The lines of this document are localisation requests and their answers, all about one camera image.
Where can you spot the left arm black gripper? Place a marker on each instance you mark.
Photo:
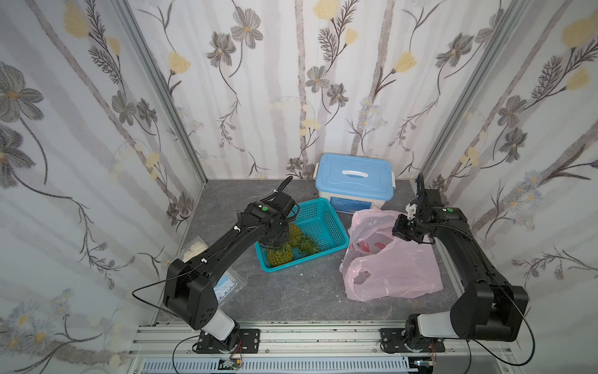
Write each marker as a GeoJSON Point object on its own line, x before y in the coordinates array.
{"type": "Point", "coordinates": [273, 237]}

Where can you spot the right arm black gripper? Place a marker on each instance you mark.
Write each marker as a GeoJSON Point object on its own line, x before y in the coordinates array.
{"type": "Point", "coordinates": [406, 229]}

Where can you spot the pineapple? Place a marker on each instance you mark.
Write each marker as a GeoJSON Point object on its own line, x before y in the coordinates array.
{"type": "Point", "coordinates": [298, 240]}

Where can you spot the pink plastic bag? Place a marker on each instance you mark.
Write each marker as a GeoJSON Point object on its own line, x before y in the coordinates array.
{"type": "Point", "coordinates": [379, 265]}

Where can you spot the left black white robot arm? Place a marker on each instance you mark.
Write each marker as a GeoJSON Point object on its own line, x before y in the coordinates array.
{"type": "Point", "coordinates": [189, 291]}

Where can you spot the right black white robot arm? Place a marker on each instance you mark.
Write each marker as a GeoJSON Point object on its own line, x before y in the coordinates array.
{"type": "Point", "coordinates": [490, 308]}

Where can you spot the teal plastic basket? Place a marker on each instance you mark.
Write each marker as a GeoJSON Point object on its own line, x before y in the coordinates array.
{"type": "Point", "coordinates": [319, 221]}

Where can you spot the blue face masks packet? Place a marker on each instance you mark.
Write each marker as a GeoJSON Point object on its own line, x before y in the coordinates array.
{"type": "Point", "coordinates": [228, 286]}

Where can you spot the white storage box blue lid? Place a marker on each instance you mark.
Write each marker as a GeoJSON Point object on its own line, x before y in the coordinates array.
{"type": "Point", "coordinates": [353, 183]}

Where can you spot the white cotton packet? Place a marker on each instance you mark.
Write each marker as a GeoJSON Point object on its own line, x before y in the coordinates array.
{"type": "Point", "coordinates": [195, 247]}

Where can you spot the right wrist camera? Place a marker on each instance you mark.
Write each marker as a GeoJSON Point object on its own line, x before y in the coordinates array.
{"type": "Point", "coordinates": [411, 210]}

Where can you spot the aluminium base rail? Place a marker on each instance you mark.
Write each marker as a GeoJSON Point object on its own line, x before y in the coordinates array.
{"type": "Point", "coordinates": [312, 347]}

